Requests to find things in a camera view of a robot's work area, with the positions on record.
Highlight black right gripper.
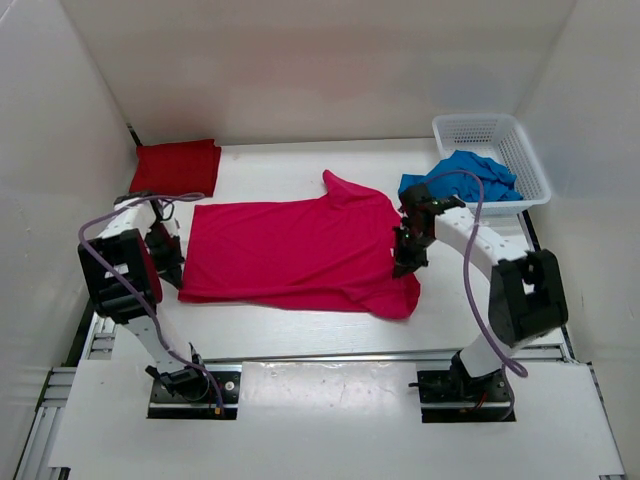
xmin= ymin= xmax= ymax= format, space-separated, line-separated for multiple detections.
xmin=391 ymin=225 xmax=433 ymax=279

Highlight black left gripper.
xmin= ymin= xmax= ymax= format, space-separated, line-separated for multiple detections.
xmin=145 ymin=221 xmax=187 ymax=288

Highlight pink t-shirt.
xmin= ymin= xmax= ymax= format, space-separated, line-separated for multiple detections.
xmin=178 ymin=171 xmax=421 ymax=321

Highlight red t-shirt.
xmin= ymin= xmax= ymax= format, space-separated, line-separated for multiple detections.
xmin=129 ymin=139 xmax=222 ymax=197

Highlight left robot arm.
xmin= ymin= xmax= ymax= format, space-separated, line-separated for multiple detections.
xmin=77 ymin=191 xmax=213 ymax=403

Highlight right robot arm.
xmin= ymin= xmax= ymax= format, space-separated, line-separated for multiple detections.
xmin=393 ymin=184 xmax=568 ymax=400

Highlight blue t-shirt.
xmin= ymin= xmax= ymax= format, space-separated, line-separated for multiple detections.
xmin=398 ymin=150 xmax=523 ymax=202

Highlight white plastic laundry basket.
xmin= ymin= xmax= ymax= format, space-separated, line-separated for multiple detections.
xmin=432 ymin=113 xmax=551 ymax=217

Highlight white front cover board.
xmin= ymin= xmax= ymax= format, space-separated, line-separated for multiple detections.
xmin=50 ymin=360 xmax=624 ymax=479

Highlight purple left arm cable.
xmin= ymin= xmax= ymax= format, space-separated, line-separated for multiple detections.
xmin=78 ymin=192 xmax=226 ymax=416

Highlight aluminium front rail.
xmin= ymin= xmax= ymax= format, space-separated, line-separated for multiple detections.
xmin=82 ymin=332 xmax=569 ymax=364

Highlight aluminium rail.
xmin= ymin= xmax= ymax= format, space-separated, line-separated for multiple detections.
xmin=82 ymin=332 xmax=569 ymax=364
xmin=12 ymin=197 xmax=146 ymax=480

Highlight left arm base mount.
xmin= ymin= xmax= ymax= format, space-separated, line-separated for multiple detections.
xmin=146 ymin=363 xmax=242 ymax=420

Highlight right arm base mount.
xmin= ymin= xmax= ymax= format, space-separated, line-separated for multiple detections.
xmin=408 ymin=370 xmax=516 ymax=424

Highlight aluminium left side rail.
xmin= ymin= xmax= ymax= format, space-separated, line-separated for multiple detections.
xmin=12 ymin=197 xmax=146 ymax=480

